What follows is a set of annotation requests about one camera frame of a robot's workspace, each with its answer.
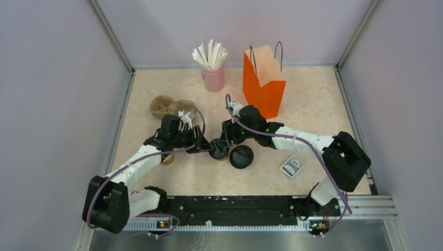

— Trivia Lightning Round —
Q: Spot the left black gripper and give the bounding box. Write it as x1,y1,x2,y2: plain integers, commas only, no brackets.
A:
171,124,214,154

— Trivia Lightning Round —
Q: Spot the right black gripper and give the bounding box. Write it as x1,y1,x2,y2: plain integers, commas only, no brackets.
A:
218,116,257,147

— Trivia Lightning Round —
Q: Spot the single black cup lid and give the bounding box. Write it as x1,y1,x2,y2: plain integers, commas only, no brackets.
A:
208,138,230,158

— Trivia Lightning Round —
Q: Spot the single brown paper cup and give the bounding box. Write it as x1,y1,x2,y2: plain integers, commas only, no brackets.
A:
213,156,229,162

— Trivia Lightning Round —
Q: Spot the stack of black cup lids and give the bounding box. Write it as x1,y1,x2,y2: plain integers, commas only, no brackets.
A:
229,145,254,169

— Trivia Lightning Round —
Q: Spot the stack of brown paper cups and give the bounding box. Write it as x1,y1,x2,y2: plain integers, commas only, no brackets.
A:
162,154,174,165

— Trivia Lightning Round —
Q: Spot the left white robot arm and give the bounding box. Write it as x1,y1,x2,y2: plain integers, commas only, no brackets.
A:
82,115,212,234

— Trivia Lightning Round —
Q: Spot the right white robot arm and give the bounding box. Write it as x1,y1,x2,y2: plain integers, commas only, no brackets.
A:
220,101,371,215

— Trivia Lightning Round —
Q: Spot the brown pulp cup carrier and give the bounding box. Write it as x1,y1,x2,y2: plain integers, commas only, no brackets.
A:
149,95,196,119

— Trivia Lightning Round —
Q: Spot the pink straw holder cup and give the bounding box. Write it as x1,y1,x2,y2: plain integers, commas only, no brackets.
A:
202,66,225,93

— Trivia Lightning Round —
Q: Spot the orange paper bag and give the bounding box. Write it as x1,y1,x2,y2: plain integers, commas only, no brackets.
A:
242,41,286,119

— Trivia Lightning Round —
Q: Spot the blue playing card box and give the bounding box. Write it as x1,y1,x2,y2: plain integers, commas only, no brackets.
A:
280,155,305,179

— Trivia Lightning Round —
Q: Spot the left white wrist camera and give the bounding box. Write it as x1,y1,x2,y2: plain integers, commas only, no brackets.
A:
178,110,195,127

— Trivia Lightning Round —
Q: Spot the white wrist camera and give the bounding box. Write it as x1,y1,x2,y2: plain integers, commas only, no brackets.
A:
228,101,244,117
178,110,195,127

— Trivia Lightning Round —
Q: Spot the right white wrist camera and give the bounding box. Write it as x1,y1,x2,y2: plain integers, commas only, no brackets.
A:
228,101,244,117

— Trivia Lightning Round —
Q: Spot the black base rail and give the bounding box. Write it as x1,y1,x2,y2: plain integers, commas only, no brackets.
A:
158,196,309,227

